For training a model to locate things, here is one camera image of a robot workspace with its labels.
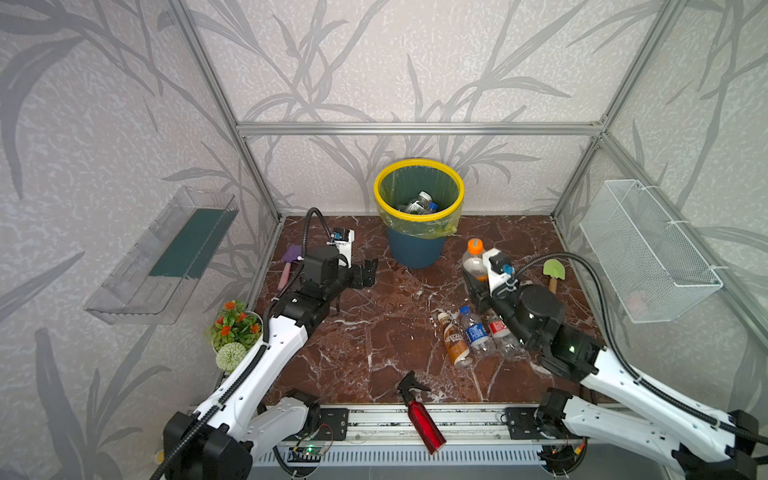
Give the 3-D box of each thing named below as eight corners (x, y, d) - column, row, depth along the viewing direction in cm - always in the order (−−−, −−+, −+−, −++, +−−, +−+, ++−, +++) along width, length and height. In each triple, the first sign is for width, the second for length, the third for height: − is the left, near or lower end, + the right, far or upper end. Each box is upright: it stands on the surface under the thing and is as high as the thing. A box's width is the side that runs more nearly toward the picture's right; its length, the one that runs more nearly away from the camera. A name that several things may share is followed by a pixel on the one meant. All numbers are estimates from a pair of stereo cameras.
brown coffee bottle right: (452, 368, 85) (455, 361, 80) (436, 320, 94) (438, 311, 90) (468, 363, 85) (472, 356, 81) (450, 317, 95) (453, 308, 90)
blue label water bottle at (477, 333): (475, 363, 86) (479, 356, 81) (454, 317, 95) (457, 308, 90) (492, 357, 87) (498, 350, 82) (470, 312, 96) (474, 303, 91)
